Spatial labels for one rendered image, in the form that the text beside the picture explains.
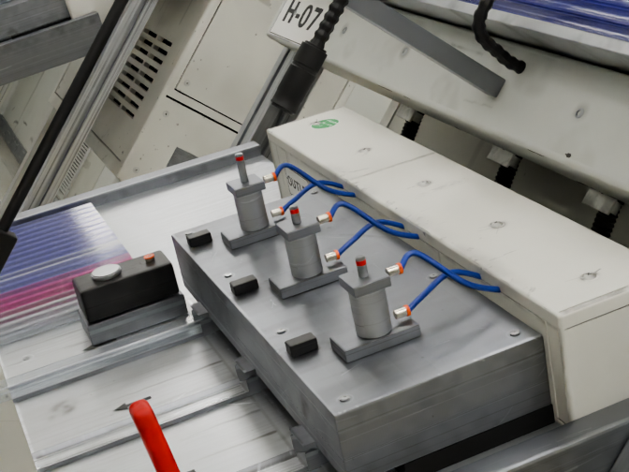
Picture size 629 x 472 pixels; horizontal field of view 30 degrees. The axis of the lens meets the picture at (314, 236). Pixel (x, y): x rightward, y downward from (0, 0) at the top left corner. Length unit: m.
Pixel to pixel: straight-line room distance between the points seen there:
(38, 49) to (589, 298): 1.43
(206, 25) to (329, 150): 1.07
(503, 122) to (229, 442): 0.30
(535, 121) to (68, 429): 0.39
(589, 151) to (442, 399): 0.20
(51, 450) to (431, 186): 0.33
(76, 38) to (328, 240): 1.18
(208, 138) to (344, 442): 1.46
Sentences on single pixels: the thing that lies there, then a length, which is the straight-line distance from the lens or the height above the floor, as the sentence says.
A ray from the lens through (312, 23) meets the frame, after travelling 1.21.
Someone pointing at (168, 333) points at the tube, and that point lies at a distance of 0.90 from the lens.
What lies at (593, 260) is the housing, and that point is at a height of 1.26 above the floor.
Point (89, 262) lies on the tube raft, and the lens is 1.07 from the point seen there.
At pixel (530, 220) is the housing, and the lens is 0.79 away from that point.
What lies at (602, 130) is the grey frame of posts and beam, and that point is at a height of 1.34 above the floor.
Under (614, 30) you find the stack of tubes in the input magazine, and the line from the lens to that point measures 0.77.
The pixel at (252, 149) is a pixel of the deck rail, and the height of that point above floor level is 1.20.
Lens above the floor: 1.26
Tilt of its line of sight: 5 degrees down
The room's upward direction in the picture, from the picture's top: 29 degrees clockwise
